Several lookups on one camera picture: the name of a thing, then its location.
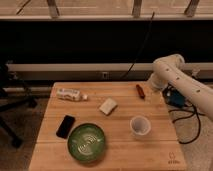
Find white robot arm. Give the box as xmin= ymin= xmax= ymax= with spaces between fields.
xmin=148 ymin=54 xmax=213 ymax=122

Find white sponge block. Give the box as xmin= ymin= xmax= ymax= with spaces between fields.
xmin=99 ymin=98 xmax=117 ymax=115

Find green glass bowl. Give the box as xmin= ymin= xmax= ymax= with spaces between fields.
xmin=67 ymin=123 xmax=106 ymax=163

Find black smartphone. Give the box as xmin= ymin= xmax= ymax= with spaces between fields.
xmin=56 ymin=115 xmax=75 ymax=139

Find white plastic bottle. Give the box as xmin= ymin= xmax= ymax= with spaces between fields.
xmin=56 ymin=88 xmax=88 ymax=101

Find black office chair base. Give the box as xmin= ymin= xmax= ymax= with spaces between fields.
xmin=0 ymin=63 xmax=37 ymax=148

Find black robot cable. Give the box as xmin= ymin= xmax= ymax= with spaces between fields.
xmin=166 ymin=85 xmax=208 ymax=145

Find black hanging cable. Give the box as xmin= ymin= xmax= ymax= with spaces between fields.
xmin=119 ymin=11 xmax=156 ymax=81

